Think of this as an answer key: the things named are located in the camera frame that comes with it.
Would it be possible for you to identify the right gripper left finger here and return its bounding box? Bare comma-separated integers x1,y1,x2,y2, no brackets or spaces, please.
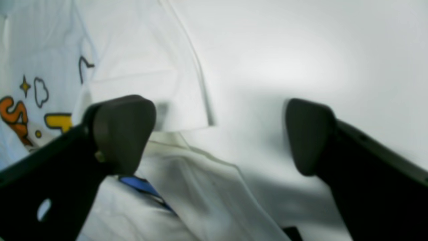
0,95,156,241

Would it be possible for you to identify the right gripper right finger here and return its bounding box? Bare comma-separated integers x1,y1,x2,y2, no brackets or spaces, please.
285,98,428,241

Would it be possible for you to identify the white printed T-shirt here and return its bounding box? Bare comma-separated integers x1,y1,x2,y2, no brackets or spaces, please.
1,0,351,241

